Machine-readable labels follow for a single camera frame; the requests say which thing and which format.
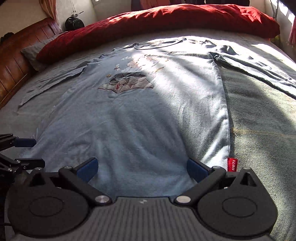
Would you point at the pink curtain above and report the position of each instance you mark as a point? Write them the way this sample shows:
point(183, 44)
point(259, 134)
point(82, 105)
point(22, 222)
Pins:
point(292, 34)
point(48, 9)

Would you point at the light blue long-sleeve shirt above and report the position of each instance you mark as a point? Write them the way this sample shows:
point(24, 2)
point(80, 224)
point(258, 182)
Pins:
point(138, 115)

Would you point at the dark jackets on rack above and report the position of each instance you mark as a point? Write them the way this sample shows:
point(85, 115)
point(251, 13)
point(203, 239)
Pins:
point(219, 1)

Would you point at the wooden headboard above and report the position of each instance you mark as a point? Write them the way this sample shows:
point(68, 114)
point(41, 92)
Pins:
point(18, 58)

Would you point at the black backpack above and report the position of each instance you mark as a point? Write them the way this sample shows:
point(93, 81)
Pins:
point(73, 23)

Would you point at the black cloth item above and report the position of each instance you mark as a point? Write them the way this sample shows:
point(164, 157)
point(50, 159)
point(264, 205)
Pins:
point(6, 37)

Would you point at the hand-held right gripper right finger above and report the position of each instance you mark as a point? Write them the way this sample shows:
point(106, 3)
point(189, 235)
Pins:
point(196, 170)

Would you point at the grey pillow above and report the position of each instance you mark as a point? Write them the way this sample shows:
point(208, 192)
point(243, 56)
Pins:
point(34, 51)

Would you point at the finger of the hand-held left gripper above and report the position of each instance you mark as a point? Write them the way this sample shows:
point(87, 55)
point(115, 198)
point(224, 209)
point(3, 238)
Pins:
point(30, 163)
point(23, 142)

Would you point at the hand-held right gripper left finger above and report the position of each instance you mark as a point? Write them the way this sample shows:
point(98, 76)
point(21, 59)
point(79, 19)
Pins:
point(87, 169)

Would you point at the metal clothes rack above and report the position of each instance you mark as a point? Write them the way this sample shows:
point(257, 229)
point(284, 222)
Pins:
point(274, 9)

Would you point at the red duvet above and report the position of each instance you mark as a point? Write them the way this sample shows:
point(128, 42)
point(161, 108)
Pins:
point(161, 20)

